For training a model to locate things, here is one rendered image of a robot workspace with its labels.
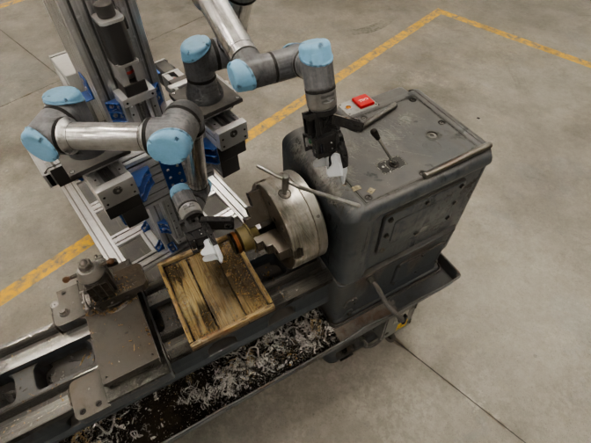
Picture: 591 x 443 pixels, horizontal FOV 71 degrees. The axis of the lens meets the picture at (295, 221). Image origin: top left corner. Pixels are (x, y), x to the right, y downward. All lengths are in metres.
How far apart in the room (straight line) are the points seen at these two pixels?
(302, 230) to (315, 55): 0.52
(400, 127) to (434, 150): 0.15
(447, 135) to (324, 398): 1.41
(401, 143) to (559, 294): 1.74
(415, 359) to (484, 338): 0.41
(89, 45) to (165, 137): 0.58
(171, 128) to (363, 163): 0.59
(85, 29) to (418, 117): 1.17
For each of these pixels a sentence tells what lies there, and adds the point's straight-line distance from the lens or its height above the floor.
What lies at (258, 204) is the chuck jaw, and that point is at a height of 1.16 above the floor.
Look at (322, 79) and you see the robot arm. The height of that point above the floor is 1.63.
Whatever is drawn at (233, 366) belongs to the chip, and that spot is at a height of 0.59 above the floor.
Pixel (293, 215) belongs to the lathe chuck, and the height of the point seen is 1.21.
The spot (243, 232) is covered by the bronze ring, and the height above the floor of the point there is 1.12.
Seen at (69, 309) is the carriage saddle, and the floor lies 0.91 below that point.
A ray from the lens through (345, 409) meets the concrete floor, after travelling 2.24.
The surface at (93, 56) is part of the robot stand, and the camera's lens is 1.72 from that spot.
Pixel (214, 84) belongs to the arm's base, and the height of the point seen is 1.23.
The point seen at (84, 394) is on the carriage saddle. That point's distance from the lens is 1.46.
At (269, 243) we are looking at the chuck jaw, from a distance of 1.30.
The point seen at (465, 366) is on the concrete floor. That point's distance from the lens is 2.45.
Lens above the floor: 2.17
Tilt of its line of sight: 52 degrees down
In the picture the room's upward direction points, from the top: straight up
